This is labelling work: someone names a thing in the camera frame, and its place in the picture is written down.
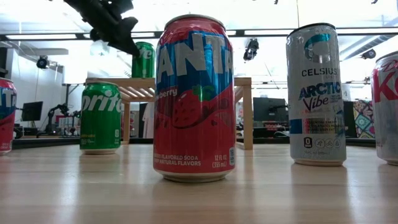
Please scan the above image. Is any red Fanta strawberry can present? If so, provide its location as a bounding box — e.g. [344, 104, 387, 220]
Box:
[152, 14, 236, 184]
[0, 77, 17, 156]

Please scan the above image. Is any black aluminium table frame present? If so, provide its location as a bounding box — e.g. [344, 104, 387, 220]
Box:
[12, 137, 376, 149]

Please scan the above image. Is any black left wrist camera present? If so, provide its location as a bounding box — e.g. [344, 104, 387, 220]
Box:
[105, 0, 135, 15]

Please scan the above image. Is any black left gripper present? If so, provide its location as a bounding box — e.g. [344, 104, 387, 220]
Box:
[64, 0, 140, 57]

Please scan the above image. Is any black overhead rig beam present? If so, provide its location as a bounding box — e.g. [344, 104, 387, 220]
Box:
[0, 27, 398, 41]

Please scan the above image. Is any wooden slatted shelf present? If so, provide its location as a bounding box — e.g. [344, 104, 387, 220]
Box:
[84, 77, 254, 151]

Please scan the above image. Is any colourful patterned quilt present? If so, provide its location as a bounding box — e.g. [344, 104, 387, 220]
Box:
[352, 99, 376, 139]

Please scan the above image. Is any black overhead camera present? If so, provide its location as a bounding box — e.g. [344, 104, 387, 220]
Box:
[243, 38, 260, 62]

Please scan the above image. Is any silver Diet Coke can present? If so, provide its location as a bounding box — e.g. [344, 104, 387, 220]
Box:
[371, 51, 398, 166]

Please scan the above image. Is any black computer monitor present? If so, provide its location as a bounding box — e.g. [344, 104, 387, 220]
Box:
[21, 101, 44, 122]
[252, 97, 289, 123]

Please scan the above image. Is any white T-shirt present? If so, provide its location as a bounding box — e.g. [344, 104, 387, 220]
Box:
[142, 102, 155, 139]

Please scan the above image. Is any white Celsius can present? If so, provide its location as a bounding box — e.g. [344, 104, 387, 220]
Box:
[285, 22, 347, 167]

